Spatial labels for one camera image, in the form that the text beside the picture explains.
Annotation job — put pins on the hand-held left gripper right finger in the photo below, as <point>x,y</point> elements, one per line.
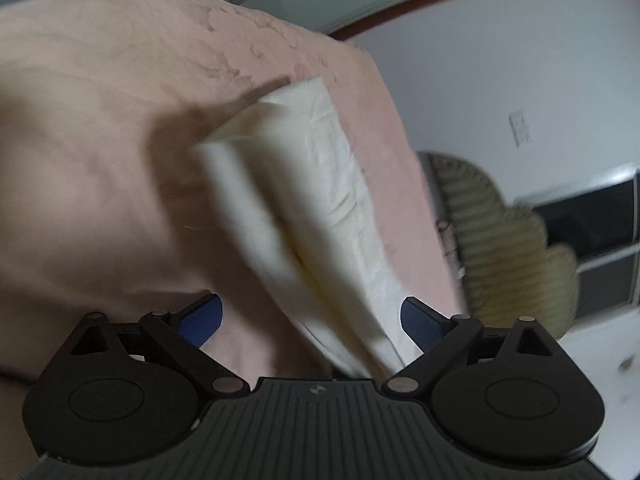
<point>419,324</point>

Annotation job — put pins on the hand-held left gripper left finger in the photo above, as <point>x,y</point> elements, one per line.
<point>202,319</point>

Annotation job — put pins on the white wall socket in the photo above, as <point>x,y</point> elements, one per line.
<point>523,138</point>
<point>517,119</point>

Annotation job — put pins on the pink bed sheet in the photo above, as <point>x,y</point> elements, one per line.
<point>100,135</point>

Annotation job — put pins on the olive padded headboard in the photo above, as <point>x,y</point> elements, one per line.
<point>500,240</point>

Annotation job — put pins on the white pants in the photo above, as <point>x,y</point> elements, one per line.
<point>310,185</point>

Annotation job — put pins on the white cabinet with dark panels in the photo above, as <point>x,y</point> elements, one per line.
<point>590,210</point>

